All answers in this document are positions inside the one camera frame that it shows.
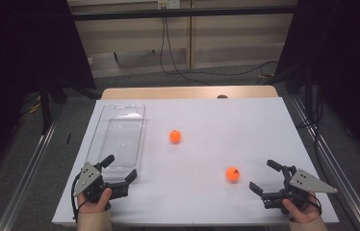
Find black cable beside rail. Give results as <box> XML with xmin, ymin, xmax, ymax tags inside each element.
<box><xmin>296</xmin><ymin>86</ymin><xmax>334</xmax><ymax>182</ymax></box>

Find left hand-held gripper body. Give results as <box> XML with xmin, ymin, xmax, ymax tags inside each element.
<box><xmin>72</xmin><ymin>162</ymin><xmax>130</xmax><ymax>204</ymax></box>

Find white board sheet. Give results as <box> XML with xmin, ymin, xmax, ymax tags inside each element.
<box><xmin>51</xmin><ymin>97</ymin><xmax>340</xmax><ymax>225</ymax></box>

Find black stand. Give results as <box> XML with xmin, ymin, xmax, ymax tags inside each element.
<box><xmin>38</xmin><ymin>78</ymin><xmax>100</xmax><ymax>136</ymax></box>

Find plain orange mandarin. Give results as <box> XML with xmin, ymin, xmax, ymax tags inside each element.
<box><xmin>168</xmin><ymin>129</ymin><xmax>182</xmax><ymax>144</ymax></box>

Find thin black right gripper cable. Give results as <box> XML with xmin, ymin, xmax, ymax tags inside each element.
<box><xmin>309</xmin><ymin>192</ymin><xmax>323</xmax><ymax>216</ymax></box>

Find long black floor cable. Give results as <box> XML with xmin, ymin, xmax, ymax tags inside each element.
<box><xmin>164</xmin><ymin>17</ymin><xmax>280</xmax><ymax>77</ymax></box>

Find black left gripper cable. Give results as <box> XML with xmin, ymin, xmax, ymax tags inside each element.
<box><xmin>69</xmin><ymin>172</ymin><xmax>88</xmax><ymax>224</ymax></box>

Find person's right hand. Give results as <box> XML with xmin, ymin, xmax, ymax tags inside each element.
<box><xmin>281</xmin><ymin>193</ymin><xmax>322</xmax><ymax>224</ymax></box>

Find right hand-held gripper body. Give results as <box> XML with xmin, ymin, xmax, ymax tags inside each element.
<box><xmin>262</xmin><ymin>165</ymin><xmax>338</xmax><ymax>215</ymax></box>

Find black curtain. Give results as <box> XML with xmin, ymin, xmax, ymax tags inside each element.
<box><xmin>275</xmin><ymin>0</ymin><xmax>360</xmax><ymax>169</ymax></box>
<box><xmin>0</xmin><ymin>0</ymin><xmax>96</xmax><ymax>185</ymax></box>

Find metal floor rail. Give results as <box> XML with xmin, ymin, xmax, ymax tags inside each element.
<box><xmin>291</xmin><ymin>95</ymin><xmax>360</xmax><ymax>231</ymax></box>
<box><xmin>0</xmin><ymin>118</ymin><xmax>59</xmax><ymax>231</ymax></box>

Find yellow cable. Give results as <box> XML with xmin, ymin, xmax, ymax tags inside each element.
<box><xmin>20</xmin><ymin>92</ymin><xmax>41</xmax><ymax>116</ymax></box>

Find white wall outlet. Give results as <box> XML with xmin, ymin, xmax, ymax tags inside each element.
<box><xmin>157</xmin><ymin>0</ymin><xmax>181</xmax><ymax>10</ymax></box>

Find black hanging power cable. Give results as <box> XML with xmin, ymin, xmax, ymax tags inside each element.
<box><xmin>159</xmin><ymin>17</ymin><xmax>215</xmax><ymax>87</ymax></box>

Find black horizontal bar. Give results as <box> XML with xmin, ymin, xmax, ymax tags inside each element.
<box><xmin>70</xmin><ymin>5</ymin><xmax>297</xmax><ymax>22</ymax></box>

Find wooden table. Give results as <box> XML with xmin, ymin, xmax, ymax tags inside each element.
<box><xmin>100</xmin><ymin>85</ymin><xmax>279</xmax><ymax>100</ymax></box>

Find clear plastic tray container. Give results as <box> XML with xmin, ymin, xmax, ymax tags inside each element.
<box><xmin>85</xmin><ymin>103</ymin><xmax>147</xmax><ymax>181</ymax></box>

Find person's left hand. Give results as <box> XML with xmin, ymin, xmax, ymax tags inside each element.
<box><xmin>77</xmin><ymin>188</ymin><xmax>113</xmax><ymax>215</ymax></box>

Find orange mandarin with dark spot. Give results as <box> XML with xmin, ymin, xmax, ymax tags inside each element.
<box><xmin>225</xmin><ymin>167</ymin><xmax>241</xmax><ymax>183</ymax></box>

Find black stand legs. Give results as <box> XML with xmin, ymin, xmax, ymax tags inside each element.
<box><xmin>258</xmin><ymin>62</ymin><xmax>317</xmax><ymax>129</ymax></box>

